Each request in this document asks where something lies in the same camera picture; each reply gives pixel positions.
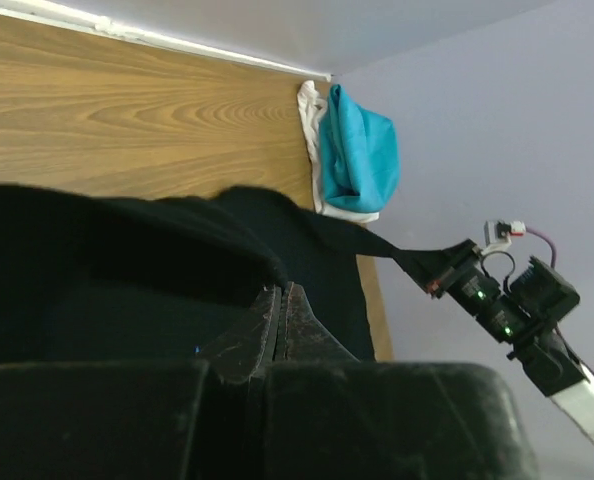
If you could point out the teal folded t shirt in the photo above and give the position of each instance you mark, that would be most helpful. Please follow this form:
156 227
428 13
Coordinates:
360 161

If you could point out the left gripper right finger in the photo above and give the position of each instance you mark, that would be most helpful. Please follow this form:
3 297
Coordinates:
301 336

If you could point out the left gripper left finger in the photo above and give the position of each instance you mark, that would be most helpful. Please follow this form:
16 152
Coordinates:
242 354

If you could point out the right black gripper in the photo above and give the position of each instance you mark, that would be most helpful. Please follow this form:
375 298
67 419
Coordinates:
512 311

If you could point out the white folded t shirt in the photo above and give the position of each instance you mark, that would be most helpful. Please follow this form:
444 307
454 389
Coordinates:
312 107

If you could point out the black t shirt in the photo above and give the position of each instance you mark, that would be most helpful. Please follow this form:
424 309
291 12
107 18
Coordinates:
97 279

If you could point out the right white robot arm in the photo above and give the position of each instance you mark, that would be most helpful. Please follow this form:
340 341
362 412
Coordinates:
559 374

